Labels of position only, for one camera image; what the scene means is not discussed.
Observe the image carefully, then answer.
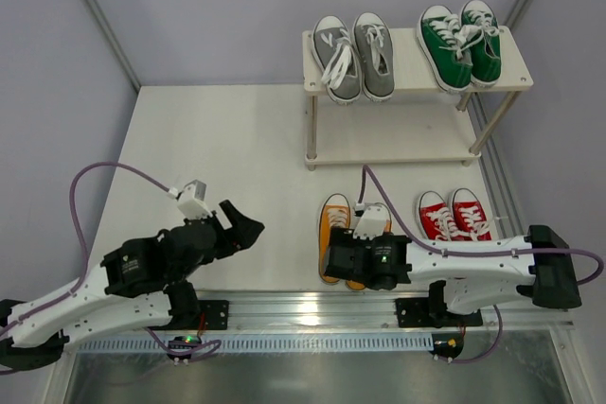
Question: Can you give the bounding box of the grey sneaker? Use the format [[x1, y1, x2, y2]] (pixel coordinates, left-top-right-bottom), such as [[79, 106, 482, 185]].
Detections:
[[312, 15, 362, 105], [352, 12, 395, 103]]

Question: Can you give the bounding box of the white slotted cable duct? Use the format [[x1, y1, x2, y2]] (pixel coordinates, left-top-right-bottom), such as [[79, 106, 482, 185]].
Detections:
[[78, 332, 434, 354]]

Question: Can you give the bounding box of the red sneaker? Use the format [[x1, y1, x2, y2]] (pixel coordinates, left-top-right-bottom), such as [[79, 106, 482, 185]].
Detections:
[[451, 188, 492, 241], [417, 191, 458, 241]]

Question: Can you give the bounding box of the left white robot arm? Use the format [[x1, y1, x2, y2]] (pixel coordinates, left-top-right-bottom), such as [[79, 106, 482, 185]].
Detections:
[[1, 201, 265, 374]]

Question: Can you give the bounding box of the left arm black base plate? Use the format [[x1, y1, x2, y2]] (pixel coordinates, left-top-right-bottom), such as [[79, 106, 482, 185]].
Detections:
[[196, 299, 230, 332]]

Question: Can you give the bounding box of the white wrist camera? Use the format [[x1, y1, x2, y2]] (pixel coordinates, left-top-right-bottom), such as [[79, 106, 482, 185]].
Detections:
[[353, 202, 392, 240], [168, 180, 212, 220]]

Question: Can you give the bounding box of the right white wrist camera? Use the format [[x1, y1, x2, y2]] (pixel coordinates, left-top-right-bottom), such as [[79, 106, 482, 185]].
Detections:
[[353, 202, 392, 240]]

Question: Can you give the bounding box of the white two-tier shoe shelf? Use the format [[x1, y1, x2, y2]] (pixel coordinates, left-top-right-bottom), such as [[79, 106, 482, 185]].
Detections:
[[302, 26, 533, 169]]

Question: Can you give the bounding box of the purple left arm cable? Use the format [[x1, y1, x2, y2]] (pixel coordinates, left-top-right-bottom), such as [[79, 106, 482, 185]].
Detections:
[[0, 162, 222, 372]]

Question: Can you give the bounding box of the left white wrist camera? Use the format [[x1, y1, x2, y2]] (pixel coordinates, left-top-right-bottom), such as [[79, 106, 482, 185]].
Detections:
[[168, 180, 212, 220]]

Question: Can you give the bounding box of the orange sneaker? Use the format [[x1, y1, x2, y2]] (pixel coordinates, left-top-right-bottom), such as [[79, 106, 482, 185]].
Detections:
[[317, 193, 352, 286], [346, 220, 392, 291]]

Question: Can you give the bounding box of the green sneaker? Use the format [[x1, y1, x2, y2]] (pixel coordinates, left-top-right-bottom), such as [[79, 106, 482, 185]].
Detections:
[[460, 0, 502, 88], [417, 5, 472, 94]]

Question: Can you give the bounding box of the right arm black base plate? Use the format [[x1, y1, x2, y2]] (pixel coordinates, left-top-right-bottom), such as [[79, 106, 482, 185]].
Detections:
[[395, 297, 483, 328]]

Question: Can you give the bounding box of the aluminium mounting rail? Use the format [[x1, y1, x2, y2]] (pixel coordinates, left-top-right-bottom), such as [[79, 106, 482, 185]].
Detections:
[[56, 288, 577, 337]]

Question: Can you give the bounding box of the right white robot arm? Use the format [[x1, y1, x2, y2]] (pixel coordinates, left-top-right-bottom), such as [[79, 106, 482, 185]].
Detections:
[[320, 225, 581, 327]]

